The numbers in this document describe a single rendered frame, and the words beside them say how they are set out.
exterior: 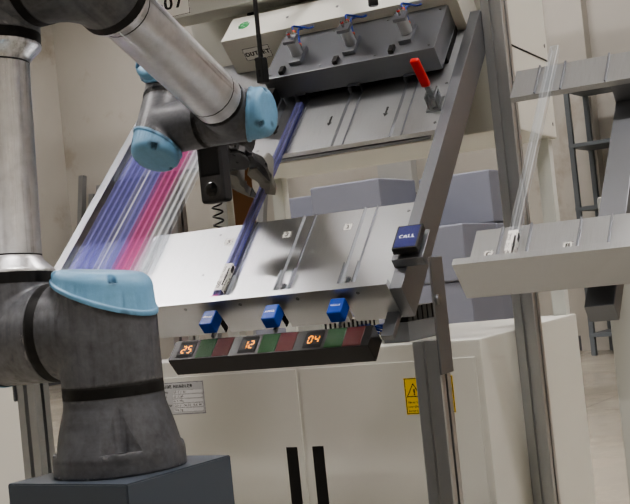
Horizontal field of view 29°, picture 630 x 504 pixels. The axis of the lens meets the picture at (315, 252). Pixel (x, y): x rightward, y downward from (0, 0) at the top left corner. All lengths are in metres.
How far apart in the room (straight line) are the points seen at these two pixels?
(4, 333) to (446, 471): 0.69
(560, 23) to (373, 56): 7.90
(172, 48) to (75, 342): 0.42
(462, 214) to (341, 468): 4.08
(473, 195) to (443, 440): 4.43
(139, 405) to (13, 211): 0.28
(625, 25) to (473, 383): 8.05
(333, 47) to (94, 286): 1.03
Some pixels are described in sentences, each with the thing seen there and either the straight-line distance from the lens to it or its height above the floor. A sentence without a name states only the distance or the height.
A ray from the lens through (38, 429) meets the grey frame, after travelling 2.13.
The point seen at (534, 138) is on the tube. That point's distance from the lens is 1.79.
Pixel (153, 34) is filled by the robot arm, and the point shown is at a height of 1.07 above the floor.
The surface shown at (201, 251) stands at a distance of 2.02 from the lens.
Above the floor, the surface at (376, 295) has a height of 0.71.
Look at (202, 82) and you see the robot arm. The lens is 1.63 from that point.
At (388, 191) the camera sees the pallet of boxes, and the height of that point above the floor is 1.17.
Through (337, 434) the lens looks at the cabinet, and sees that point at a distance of 2.16.
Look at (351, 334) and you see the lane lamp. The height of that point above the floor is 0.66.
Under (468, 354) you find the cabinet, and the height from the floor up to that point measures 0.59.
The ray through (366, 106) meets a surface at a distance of 2.16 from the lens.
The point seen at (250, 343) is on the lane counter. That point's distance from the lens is 1.82.
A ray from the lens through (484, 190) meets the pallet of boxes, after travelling 6.11.
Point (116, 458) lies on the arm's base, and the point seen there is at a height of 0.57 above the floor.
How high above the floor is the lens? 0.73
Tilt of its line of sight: 2 degrees up
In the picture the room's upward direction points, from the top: 6 degrees counter-clockwise
